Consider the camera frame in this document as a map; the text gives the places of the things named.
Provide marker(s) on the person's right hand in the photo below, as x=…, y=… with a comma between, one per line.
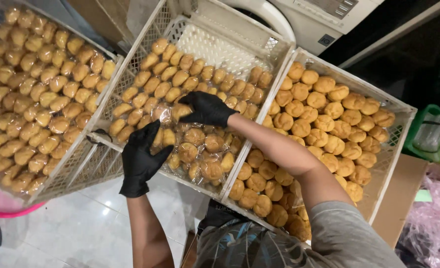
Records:
x=210, y=108

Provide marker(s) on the person's left hand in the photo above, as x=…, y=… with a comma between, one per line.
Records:
x=140, y=160

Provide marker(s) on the single cream puff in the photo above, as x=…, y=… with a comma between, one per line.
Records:
x=181, y=111

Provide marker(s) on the heap of wrapped puff pastries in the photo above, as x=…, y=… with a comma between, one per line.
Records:
x=37, y=100
x=160, y=82

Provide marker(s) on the white plastic lattice crate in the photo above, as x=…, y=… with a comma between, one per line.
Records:
x=387, y=160
x=75, y=163
x=220, y=48

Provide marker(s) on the heap of unwrapped puff pastries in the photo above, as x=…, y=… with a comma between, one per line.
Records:
x=327, y=123

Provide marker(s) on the white washing machine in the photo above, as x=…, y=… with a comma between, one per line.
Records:
x=309, y=22

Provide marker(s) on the person's patterned shorts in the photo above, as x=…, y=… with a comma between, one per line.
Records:
x=249, y=247

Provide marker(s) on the brown cardboard sheet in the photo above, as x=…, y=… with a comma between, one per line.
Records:
x=101, y=20

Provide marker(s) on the pink plastic basin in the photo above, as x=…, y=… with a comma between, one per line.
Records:
x=4, y=206

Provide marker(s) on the person's grey shirt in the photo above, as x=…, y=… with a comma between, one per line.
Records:
x=350, y=238

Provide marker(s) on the green plastic basket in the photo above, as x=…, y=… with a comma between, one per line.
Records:
x=413, y=143

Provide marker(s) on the brown cardboard box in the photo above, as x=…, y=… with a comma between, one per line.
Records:
x=398, y=201

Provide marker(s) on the clear plastic containers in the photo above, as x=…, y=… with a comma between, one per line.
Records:
x=431, y=132

